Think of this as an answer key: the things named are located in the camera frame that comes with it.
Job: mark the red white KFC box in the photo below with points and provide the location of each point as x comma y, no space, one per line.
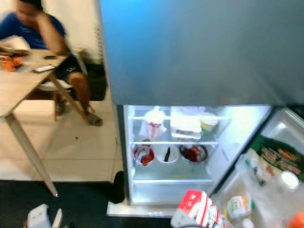
197,211

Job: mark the orange black portable device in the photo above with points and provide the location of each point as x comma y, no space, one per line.
9,62

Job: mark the white chair with wooden legs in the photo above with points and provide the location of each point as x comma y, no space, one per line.
50,86

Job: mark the black-framed flat device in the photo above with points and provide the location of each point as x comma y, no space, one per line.
43,68

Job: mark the black smartphone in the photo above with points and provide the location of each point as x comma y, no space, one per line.
49,57

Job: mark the black floor mat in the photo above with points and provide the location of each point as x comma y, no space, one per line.
19,199

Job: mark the black rounded floor object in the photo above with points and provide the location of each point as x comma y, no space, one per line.
117,186

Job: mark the red bowl with sachets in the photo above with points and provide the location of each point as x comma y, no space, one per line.
143,155

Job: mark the white KFC plastic bag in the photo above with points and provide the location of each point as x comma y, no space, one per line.
154,127

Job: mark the white bowl with dark food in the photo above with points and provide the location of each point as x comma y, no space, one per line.
166,155

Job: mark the white lidded food container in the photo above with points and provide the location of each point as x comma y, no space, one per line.
185,123

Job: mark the labelled white food container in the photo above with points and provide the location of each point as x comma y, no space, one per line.
185,135

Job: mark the dark bowl with red food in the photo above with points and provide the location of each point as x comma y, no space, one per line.
193,153

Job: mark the blue-grey refrigerator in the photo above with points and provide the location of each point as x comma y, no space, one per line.
194,47

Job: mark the yellow green noodle cup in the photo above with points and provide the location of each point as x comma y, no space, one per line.
209,124

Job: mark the green-labelled jar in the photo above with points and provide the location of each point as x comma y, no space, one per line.
237,207

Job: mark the refrigerator door with racks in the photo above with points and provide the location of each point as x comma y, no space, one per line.
266,190

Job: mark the green snack packet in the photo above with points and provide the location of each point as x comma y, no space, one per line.
278,157

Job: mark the clear white-capped bottle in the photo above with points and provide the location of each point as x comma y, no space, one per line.
285,185

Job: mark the black foam wall panel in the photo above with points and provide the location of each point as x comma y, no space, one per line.
97,78

